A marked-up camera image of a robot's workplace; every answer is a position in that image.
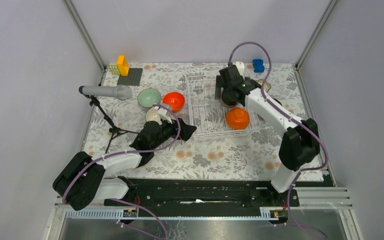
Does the black bowl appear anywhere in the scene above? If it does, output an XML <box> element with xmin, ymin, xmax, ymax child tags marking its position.
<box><xmin>220</xmin><ymin>90</ymin><xmax>238</xmax><ymax>108</ymax></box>

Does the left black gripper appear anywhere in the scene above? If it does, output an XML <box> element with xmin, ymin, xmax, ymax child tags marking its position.
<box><xmin>151</xmin><ymin>115</ymin><xmax>197</xmax><ymax>151</ymax></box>

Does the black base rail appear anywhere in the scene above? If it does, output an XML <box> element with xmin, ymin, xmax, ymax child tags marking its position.
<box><xmin>123</xmin><ymin>178</ymin><xmax>300</xmax><ymax>218</ymax></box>

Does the small white floral bowl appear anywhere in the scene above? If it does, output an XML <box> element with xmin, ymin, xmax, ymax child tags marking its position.
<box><xmin>257</xmin><ymin>79</ymin><xmax>272</xmax><ymax>93</ymax></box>

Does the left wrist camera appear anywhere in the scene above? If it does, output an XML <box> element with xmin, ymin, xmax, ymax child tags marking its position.
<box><xmin>154</xmin><ymin>106</ymin><xmax>173</xmax><ymax>124</ymax></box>

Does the orange bowl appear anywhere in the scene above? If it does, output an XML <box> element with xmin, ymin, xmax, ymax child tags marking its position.
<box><xmin>226</xmin><ymin>107</ymin><xmax>251</xmax><ymax>130</ymax></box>
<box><xmin>162</xmin><ymin>91</ymin><xmax>186</xmax><ymax>112</ymax></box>

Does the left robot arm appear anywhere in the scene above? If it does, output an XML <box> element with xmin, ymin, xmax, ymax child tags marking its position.
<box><xmin>52</xmin><ymin>118</ymin><xmax>197</xmax><ymax>211</ymax></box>

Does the yellow building block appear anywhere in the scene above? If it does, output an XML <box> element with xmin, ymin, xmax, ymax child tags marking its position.
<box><xmin>116</xmin><ymin>55</ymin><xmax>130</xmax><ymax>77</ymax></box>

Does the blue building block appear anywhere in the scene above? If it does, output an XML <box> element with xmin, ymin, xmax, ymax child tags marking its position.
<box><xmin>252</xmin><ymin>58</ymin><xmax>265</xmax><ymax>73</ymax></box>

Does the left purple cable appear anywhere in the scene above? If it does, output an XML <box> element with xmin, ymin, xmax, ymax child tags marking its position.
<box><xmin>62</xmin><ymin>103</ymin><xmax>182</xmax><ymax>240</ymax></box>

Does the light green building block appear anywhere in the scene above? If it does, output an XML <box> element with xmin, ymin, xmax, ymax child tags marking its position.
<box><xmin>108</xmin><ymin>64</ymin><xmax>121</xmax><ymax>75</ymax></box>

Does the grey building baseplate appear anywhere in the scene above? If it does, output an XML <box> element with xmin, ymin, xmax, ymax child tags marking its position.
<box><xmin>117</xmin><ymin>68</ymin><xmax>144</xmax><ymax>87</ymax></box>

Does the mint green bowl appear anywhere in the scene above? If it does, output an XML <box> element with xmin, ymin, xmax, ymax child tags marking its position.
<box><xmin>137</xmin><ymin>88</ymin><xmax>161</xmax><ymax>108</ymax></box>

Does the teal and white bowl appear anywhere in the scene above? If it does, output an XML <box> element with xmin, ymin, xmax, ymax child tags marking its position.
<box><xmin>145</xmin><ymin>106</ymin><xmax>162</xmax><ymax>125</ymax></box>

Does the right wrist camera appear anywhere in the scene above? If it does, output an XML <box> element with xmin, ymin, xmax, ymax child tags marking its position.
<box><xmin>229</xmin><ymin>61</ymin><xmax>245</xmax><ymax>78</ymax></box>

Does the silver microphone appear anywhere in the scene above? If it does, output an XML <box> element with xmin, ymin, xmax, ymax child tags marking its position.
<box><xmin>78</xmin><ymin>85</ymin><xmax>133</xmax><ymax>101</ymax></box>

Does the white wire dish rack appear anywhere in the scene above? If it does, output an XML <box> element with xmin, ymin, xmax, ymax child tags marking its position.
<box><xmin>185</xmin><ymin>66</ymin><xmax>263</xmax><ymax>141</ymax></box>

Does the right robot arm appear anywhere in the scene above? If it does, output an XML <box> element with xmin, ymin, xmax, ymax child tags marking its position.
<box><xmin>214</xmin><ymin>64</ymin><xmax>320</xmax><ymax>206</ymax></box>

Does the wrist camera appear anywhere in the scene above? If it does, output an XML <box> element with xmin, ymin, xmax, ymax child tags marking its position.
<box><xmin>154</xmin><ymin>106</ymin><xmax>173</xmax><ymax>124</ymax></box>
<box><xmin>229</xmin><ymin>61</ymin><xmax>245</xmax><ymax>78</ymax></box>

